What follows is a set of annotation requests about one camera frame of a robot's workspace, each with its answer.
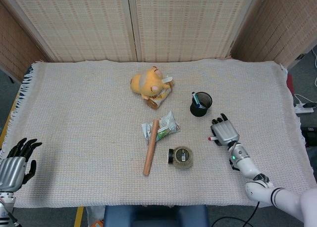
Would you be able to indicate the bamboo folding screen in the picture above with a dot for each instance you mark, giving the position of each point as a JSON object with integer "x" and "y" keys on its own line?
{"x": 173, "y": 24}

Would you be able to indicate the red marker pen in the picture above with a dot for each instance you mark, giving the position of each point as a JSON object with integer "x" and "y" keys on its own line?
{"x": 212, "y": 138}

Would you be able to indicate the black box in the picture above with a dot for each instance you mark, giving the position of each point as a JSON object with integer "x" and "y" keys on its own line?
{"x": 309, "y": 135}

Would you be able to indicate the glass jar with black lid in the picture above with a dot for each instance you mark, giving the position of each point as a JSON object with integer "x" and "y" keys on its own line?
{"x": 182, "y": 157}

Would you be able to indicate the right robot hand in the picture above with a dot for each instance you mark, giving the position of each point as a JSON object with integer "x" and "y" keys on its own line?
{"x": 225, "y": 131}

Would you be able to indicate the wooden stick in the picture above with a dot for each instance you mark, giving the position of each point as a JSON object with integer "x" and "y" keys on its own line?
{"x": 151, "y": 148}

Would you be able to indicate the orange object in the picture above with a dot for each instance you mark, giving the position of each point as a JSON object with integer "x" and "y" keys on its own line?
{"x": 97, "y": 223}

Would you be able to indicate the silver snack packet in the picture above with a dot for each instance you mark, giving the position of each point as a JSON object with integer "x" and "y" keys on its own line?
{"x": 164, "y": 128}

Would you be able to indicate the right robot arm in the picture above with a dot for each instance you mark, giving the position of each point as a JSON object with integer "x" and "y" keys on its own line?
{"x": 260, "y": 180}

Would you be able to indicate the blue green pen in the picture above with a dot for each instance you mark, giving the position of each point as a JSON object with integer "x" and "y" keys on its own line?
{"x": 196, "y": 99}

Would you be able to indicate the black mesh pen cup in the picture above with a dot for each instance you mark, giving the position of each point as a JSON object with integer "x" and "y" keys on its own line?
{"x": 200, "y": 105}

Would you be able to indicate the woven beige tablecloth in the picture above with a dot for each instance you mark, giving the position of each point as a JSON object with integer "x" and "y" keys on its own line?
{"x": 99, "y": 138}

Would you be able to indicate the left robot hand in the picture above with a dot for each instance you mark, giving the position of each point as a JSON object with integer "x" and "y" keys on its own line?
{"x": 11, "y": 166}

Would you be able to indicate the yellow plush toy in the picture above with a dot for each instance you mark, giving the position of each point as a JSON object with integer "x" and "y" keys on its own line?
{"x": 151, "y": 84}

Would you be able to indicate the blue chair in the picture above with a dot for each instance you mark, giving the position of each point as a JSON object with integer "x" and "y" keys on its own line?
{"x": 156, "y": 215}

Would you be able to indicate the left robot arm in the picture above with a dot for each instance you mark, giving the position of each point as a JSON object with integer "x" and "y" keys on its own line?
{"x": 5, "y": 207}

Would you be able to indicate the white power strip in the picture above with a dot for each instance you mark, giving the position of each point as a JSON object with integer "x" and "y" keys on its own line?
{"x": 302, "y": 108}

